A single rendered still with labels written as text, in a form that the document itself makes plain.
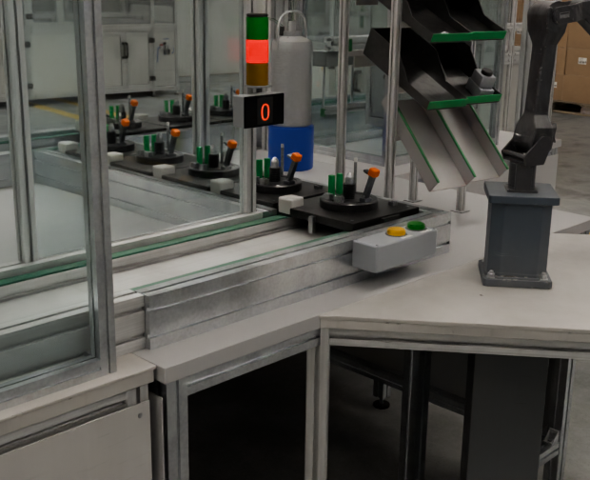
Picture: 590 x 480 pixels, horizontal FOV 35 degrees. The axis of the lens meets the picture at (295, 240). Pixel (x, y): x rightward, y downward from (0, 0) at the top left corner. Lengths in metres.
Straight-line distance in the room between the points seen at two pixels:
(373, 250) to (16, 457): 0.84
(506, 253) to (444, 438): 1.32
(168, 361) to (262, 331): 0.21
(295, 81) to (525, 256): 1.30
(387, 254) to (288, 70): 1.26
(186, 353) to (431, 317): 0.50
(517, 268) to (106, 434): 0.95
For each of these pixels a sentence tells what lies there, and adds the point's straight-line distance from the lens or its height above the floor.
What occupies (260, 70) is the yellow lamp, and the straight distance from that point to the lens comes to 2.08.
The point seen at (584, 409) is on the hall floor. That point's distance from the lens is 3.57.
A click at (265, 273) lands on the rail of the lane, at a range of 1.80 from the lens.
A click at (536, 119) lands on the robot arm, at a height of 1.21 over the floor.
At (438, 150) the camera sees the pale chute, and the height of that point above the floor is 1.07.
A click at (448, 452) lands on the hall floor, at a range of 3.15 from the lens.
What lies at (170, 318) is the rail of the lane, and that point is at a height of 0.91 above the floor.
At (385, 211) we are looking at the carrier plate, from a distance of 2.17.
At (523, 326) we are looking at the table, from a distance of 1.83.
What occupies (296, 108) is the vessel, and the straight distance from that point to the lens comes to 3.10.
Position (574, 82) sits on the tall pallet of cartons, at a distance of 11.15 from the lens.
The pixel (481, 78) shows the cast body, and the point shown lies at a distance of 2.44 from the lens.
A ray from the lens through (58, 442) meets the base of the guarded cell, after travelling 1.53.
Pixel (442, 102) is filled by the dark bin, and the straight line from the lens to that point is 2.31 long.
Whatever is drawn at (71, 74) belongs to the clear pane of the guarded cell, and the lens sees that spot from 1.44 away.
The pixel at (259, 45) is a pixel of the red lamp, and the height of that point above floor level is 1.35.
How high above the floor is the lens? 1.50
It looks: 16 degrees down
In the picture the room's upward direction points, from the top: 1 degrees clockwise
